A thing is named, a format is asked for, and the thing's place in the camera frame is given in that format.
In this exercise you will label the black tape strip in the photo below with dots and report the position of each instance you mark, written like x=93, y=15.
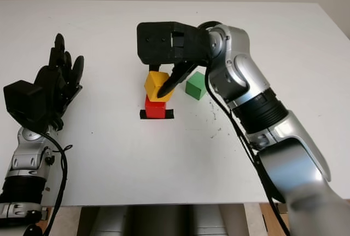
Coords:
x=170, y=114

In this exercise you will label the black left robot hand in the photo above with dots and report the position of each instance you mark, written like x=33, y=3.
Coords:
x=58, y=82

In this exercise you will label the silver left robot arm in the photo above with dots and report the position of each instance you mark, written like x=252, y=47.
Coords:
x=27, y=159

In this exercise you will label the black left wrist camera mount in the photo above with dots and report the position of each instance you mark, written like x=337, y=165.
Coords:
x=26, y=104

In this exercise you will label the grey robot torso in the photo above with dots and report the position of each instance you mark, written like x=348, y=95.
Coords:
x=164, y=221

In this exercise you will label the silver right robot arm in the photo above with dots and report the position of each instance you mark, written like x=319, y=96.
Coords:
x=259, y=104

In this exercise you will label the red wooden block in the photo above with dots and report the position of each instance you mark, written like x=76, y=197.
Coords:
x=154, y=108

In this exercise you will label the yellow wooden block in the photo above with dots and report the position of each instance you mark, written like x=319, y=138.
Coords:
x=153, y=82

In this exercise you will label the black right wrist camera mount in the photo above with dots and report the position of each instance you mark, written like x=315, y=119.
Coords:
x=158, y=41

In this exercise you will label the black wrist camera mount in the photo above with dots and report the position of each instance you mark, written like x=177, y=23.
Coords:
x=158, y=41
x=26, y=104

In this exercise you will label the green wooden block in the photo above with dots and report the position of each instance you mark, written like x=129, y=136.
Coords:
x=195, y=86

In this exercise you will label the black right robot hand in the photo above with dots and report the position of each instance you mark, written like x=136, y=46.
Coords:
x=177, y=78

